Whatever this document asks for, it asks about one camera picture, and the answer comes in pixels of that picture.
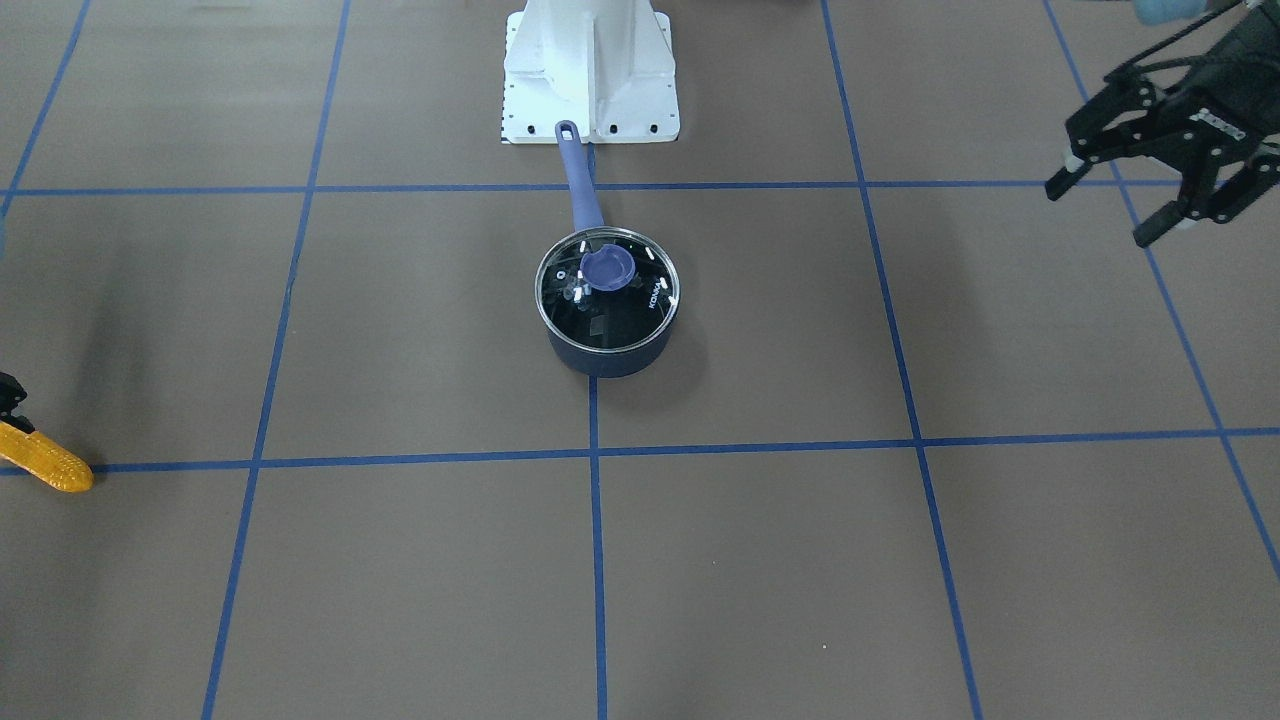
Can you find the yellow corn cob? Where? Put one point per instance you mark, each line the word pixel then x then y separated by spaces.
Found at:
pixel 43 458

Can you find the glass lid blue knob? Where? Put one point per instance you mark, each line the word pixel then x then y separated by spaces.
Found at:
pixel 607 290

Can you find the blue saucepan with handle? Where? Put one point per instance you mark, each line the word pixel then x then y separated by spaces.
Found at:
pixel 587 213

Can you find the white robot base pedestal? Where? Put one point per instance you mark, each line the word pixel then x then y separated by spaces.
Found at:
pixel 608 66

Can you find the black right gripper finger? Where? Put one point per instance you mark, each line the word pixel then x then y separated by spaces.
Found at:
pixel 12 395

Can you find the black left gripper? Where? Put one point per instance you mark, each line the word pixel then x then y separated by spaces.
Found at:
pixel 1252 45

